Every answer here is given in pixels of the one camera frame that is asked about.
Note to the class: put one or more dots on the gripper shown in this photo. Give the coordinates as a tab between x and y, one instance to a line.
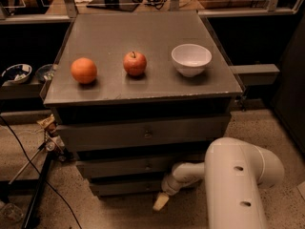
168	185

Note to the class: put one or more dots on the grey bottom drawer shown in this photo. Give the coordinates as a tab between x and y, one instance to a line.
115	186

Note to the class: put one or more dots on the grey drawer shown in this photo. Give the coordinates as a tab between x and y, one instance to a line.
134	165
122	134
115	186

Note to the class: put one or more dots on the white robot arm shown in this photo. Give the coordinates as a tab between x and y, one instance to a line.
234	171

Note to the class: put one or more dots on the grey middle drawer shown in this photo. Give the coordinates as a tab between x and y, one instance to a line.
134	165

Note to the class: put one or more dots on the grey top drawer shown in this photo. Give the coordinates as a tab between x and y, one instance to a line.
122	134

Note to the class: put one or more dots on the grey drawer cabinet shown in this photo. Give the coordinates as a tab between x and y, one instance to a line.
160	92

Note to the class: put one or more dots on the red apple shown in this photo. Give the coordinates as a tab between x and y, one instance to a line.
134	63

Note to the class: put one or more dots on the snack wrapper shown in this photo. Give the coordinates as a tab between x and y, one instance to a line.
48	123

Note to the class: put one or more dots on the white bowl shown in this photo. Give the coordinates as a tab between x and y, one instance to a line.
190	59

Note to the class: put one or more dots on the orange fruit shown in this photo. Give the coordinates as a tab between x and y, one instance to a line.
83	70

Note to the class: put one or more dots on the black tripod stand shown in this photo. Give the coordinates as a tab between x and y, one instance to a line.
32	187

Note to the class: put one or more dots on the grey side shelf block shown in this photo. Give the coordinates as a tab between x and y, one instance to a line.
257	74

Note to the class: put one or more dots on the dark small bowl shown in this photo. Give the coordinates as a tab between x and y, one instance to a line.
45	73

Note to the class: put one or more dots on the blue patterned bowl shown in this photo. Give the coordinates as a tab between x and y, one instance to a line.
16	74

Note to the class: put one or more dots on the black monitor base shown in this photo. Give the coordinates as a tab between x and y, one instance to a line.
119	5

